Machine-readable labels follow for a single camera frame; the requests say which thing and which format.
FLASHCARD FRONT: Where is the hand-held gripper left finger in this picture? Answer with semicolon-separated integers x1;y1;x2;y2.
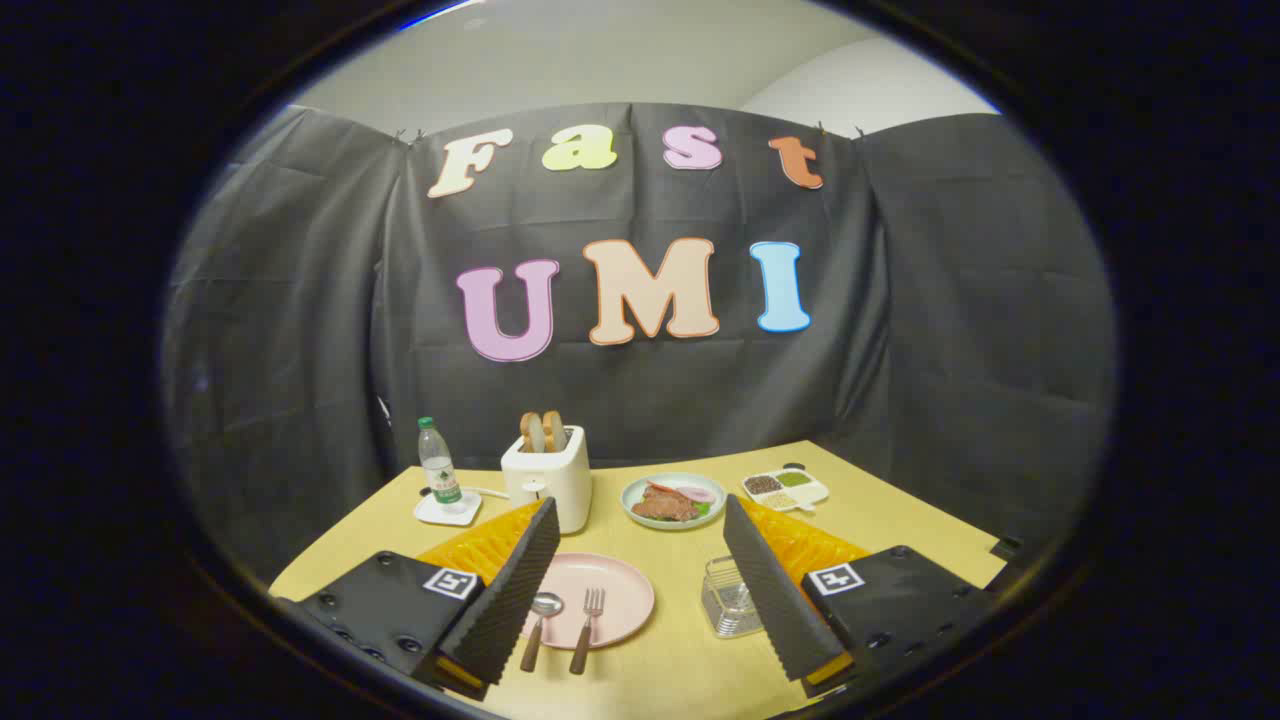
275;497;562;701

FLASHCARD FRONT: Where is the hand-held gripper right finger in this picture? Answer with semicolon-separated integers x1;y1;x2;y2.
722;494;1006;699

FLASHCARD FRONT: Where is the wooden handled metal spoon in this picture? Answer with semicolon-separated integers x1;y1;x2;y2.
519;592;565;673

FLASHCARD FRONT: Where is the wooden handled metal fork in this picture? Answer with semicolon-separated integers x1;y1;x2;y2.
569;587;607;676

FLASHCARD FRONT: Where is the perforated metal basket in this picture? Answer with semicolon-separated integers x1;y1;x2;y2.
701;556;766;639

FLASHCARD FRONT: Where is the white divided dish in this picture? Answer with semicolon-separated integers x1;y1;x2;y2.
741;467;830;514

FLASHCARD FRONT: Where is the white toaster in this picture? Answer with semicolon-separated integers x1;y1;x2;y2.
500;425;593;535

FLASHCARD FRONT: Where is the white square coaster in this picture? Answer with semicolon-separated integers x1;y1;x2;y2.
414;489;483;527

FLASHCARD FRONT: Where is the pink plate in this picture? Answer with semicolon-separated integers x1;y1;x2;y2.
520;552;656;650

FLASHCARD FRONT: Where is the clear plastic water bottle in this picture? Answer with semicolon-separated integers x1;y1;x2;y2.
417;417;464;514

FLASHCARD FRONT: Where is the brown meat slice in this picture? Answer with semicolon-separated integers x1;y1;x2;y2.
632;487;699;522

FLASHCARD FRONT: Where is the pale green plate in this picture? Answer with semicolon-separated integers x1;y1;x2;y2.
620;472;727;530

